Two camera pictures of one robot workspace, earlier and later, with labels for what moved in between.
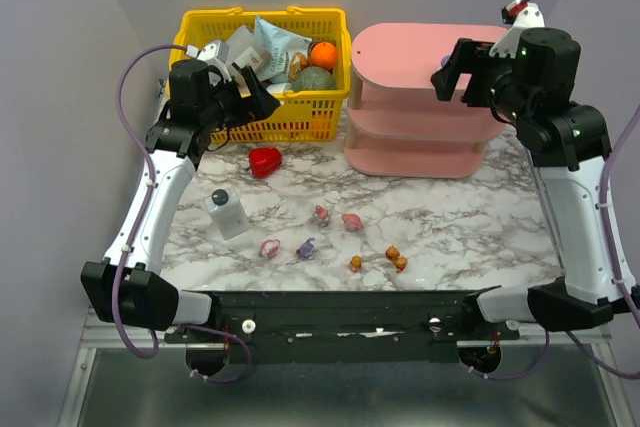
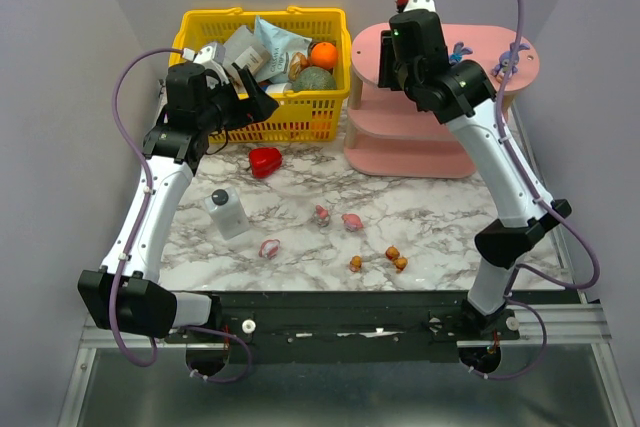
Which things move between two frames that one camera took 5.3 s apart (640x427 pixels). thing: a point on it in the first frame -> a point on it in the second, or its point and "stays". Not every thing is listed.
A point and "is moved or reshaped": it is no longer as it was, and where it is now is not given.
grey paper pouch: [244, 48] stays
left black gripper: [240, 104] stays
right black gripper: [473, 73] -> [385, 68]
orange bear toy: [400, 264] stays
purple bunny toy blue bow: [306, 248] is moved or reshaped
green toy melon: [314, 78] stays
